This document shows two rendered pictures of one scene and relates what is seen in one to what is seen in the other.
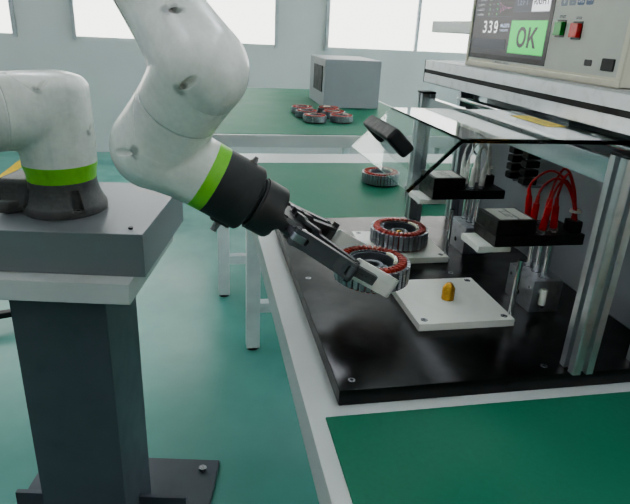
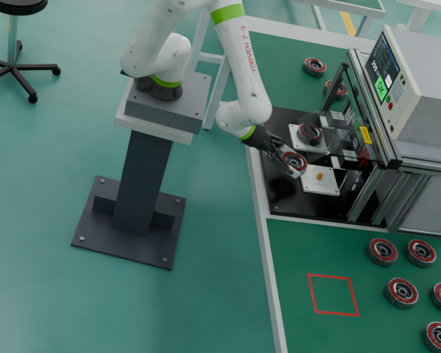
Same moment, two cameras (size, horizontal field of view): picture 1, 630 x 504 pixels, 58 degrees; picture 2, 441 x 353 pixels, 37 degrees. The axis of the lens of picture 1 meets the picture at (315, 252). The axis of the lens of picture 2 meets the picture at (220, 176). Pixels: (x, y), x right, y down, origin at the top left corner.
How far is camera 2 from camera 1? 177 cm
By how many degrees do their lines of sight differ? 21
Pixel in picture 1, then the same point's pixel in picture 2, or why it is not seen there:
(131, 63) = not seen: outside the picture
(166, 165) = (235, 130)
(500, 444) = (315, 237)
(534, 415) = (330, 231)
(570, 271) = not seen: hidden behind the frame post
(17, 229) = (150, 105)
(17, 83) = (168, 51)
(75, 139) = (181, 71)
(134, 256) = (196, 127)
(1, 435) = (66, 157)
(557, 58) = (384, 108)
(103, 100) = not seen: outside the picture
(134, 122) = (229, 118)
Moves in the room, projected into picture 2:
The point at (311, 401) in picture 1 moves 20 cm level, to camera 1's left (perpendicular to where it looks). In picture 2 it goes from (262, 211) to (210, 196)
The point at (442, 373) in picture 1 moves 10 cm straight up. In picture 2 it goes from (306, 211) to (315, 192)
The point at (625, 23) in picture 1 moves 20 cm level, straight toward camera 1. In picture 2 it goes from (398, 120) to (377, 146)
